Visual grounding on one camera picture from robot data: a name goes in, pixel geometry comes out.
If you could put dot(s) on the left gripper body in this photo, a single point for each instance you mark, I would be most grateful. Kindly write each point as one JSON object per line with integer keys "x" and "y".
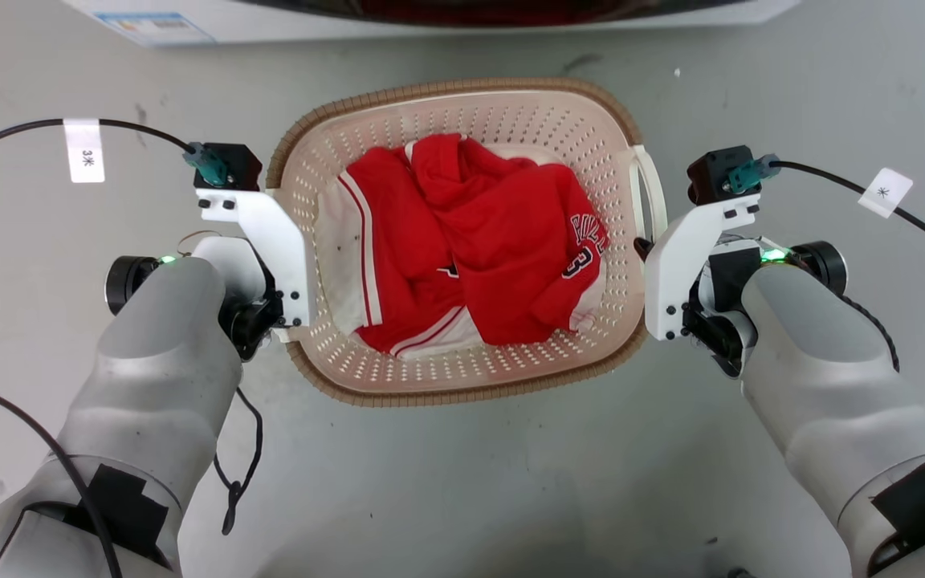
{"x": 250, "y": 309}

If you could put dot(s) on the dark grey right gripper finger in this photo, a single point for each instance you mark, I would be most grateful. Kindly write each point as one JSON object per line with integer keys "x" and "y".
{"x": 643, "y": 248}

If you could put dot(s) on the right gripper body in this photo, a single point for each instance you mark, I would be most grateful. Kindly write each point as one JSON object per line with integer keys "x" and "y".
{"x": 715, "y": 309}

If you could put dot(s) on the beige laundry basket brown rim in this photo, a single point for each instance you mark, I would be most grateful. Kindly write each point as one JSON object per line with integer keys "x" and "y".
{"x": 462, "y": 377}

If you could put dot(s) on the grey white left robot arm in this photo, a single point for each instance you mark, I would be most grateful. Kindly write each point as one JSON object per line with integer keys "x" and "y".
{"x": 157, "y": 377}

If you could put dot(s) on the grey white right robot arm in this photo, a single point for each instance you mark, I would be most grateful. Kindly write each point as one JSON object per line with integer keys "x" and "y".
{"x": 832, "y": 385}

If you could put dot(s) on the red basketball jersey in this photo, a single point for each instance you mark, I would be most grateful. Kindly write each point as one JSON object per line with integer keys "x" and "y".
{"x": 503, "y": 241}

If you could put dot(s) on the red shorts white stripes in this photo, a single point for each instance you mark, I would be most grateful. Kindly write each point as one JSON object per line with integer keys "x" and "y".
{"x": 386, "y": 265}

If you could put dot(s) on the white washing machine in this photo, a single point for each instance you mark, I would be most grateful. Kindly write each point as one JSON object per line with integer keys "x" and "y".
{"x": 671, "y": 14}

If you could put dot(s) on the blue white energy label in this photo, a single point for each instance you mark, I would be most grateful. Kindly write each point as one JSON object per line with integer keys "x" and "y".
{"x": 153, "y": 27}

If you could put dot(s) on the white right camera bracket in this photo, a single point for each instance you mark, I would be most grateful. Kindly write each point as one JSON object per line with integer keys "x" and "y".
{"x": 671, "y": 273}

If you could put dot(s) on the white camera bracket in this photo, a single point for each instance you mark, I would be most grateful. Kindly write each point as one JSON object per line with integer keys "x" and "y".
{"x": 671, "y": 273}
{"x": 278, "y": 241}

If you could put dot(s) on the white left camera bracket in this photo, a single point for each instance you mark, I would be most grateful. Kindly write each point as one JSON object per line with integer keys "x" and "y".
{"x": 278, "y": 241}

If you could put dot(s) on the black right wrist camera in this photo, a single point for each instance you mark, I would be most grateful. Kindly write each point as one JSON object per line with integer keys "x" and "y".
{"x": 711, "y": 172}

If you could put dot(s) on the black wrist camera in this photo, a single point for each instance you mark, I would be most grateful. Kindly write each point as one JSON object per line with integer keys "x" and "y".
{"x": 711, "y": 172}
{"x": 234, "y": 164}

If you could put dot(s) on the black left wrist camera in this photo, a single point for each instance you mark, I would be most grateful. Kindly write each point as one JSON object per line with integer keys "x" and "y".
{"x": 234, "y": 164}

